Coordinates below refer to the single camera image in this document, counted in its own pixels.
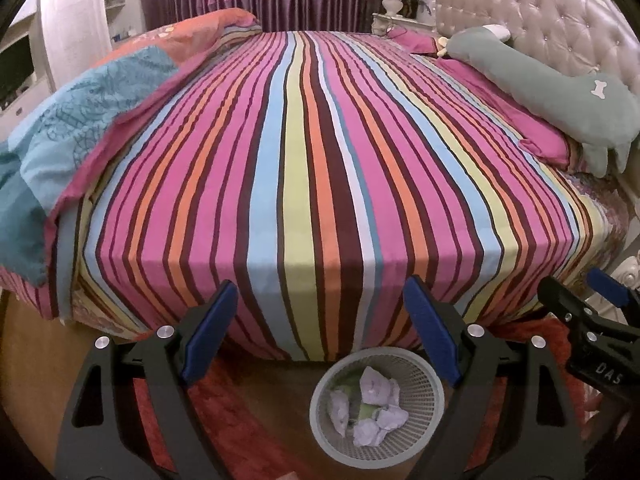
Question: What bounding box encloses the small pink pillow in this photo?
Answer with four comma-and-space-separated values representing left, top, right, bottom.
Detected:
390, 29, 443, 56

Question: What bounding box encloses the red rug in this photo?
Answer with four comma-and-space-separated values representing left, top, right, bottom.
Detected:
132, 310, 640, 480

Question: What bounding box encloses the white paper ball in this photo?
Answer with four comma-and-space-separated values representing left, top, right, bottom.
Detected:
327, 391, 353, 436
360, 366, 401, 407
375, 405, 411, 431

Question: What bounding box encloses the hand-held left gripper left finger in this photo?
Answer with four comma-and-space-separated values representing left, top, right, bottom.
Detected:
55, 279, 240, 480

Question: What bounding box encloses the orange and teal quilt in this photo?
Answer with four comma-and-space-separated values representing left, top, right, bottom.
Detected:
0, 8, 263, 286

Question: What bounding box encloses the black television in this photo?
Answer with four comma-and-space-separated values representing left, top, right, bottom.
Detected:
0, 35, 36, 111

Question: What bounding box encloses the white nightstand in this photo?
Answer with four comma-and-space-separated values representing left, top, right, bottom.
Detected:
371, 12, 436, 36

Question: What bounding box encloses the bed with striped sheet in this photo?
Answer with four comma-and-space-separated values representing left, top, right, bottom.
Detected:
50, 30, 631, 361

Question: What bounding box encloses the white wardrobe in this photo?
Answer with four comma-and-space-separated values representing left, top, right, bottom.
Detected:
37, 0, 126, 93

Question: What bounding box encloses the white mesh wastebasket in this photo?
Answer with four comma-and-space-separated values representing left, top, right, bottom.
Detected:
309, 346, 446, 463

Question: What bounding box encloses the paisley patterned bedspread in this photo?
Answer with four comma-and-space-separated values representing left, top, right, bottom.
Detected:
555, 165, 631, 281

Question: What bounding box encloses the white television cabinet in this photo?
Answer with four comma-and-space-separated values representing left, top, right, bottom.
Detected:
0, 10, 56, 131

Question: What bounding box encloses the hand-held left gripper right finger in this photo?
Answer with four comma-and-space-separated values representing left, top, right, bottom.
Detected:
400, 275, 586, 480

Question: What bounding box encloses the large pink pillow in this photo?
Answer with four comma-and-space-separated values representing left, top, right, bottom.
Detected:
437, 55, 576, 171

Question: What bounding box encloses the cream tufted headboard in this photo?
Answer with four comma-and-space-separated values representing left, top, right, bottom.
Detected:
434, 0, 640, 91

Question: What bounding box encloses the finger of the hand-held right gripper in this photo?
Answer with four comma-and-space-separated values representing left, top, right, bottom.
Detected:
586, 266, 640, 328
537, 275, 640, 356

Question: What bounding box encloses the green plush pillow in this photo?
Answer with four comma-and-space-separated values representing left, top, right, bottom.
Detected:
446, 25, 640, 178

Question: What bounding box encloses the white wrapper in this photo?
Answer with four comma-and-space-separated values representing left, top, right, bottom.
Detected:
352, 419, 388, 448

